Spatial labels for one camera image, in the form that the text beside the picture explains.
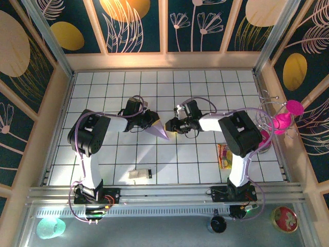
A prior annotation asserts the white block with black end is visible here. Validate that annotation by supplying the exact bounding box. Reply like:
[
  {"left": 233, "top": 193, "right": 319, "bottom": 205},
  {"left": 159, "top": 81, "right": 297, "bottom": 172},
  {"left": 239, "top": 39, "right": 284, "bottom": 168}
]
[{"left": 127, "top": 168, "right": 153, "bottom": 181}]

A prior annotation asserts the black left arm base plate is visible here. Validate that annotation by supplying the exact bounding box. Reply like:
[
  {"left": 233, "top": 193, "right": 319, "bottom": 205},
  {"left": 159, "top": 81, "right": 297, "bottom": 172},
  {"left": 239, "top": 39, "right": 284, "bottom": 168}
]
[{"left": 73, "top": 187, "right": 121, "bottom": 206}]

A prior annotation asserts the black mug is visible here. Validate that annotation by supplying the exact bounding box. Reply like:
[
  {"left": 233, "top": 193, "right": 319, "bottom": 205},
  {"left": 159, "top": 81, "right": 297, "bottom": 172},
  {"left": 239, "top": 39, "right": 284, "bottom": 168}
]
[{"left": 207, "top": 209, "right": 228, "bottom": 234}]

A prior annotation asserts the purple cloth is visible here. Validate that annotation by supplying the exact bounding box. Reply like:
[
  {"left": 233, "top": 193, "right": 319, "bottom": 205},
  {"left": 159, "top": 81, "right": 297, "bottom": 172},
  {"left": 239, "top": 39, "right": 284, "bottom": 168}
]
[{"left": 143, "top": 119, "right": 171, "bottom": 141}]

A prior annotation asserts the colourful snack packet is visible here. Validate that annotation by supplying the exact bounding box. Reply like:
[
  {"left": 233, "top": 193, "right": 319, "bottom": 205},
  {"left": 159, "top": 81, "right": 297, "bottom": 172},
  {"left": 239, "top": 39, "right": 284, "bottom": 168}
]
[{"left": 217, "top": 144, "right": 233, "bottom": 170}]

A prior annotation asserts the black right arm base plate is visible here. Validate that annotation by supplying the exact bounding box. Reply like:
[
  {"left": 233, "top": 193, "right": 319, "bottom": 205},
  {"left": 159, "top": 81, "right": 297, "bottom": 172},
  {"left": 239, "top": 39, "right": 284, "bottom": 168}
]
[{"left": 210, "top": 185, "right": 258, "bottom": 203}]

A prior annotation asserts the long aluminium mounting rail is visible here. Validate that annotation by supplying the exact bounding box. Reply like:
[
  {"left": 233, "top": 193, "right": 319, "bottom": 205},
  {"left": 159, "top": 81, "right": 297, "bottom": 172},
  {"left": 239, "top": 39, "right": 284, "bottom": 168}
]
[{"left": 25, "top": 182, "right": 308, "bottom": 207}]

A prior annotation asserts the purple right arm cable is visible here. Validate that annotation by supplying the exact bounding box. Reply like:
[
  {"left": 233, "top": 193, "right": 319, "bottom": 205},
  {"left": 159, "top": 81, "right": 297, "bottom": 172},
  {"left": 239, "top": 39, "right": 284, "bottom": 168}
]
[{"left": 179, "top": 96, "right": 276, "bottom": 221}]

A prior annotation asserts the pink wire jewellery stand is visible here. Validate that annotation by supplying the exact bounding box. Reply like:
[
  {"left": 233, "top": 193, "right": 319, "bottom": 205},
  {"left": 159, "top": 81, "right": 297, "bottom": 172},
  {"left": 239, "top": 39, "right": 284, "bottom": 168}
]
[{"left": 253, "top": 89, "right": 305, "bottom": 154}]

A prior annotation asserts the round red tin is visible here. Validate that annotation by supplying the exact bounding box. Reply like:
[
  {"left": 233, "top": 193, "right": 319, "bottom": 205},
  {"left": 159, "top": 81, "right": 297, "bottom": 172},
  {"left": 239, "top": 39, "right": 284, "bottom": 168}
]
[{"left": 272, "top": 206, "right": 300, "bottom": 234}]

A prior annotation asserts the aluminium frame post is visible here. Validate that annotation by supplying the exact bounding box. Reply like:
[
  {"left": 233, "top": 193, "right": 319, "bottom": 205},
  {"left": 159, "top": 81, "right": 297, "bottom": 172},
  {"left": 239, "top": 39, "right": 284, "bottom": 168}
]
[
  {"left": 22, "top": 0, "right": 77, "bottom": 78},
  {"left": 253, "top": 0, "right": 303, "bottom": 75}
]

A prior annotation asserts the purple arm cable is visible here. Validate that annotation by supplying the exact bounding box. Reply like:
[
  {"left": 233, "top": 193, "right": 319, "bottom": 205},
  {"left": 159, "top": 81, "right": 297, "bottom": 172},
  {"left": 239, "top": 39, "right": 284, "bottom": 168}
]
[
  {"left": 68, "top": 95, "right": 147, "bottom": 224},
  {"left": 179, "top": 96, "right": 276, "bottom": 221}
]

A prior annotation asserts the perforated metal cable duct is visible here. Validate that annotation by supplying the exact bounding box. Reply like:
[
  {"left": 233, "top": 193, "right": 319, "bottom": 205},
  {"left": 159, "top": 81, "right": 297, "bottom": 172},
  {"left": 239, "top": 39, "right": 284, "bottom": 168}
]
[{"left": 34, "top": 206, "right": 233, "bottom": 219}]

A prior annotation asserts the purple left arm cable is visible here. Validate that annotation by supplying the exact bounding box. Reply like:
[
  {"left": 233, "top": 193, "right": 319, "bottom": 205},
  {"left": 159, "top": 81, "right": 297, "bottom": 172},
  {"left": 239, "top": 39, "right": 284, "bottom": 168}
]
[{"left": 68, "top": 95, "right": 147, "bottom": 224}]

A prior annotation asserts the teal glass cup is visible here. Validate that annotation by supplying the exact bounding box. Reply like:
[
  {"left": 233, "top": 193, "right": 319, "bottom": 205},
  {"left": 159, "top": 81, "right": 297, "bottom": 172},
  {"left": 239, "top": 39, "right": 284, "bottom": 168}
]
[{"left": 35, "top": 217, "right": 67, "bottom": 240}]

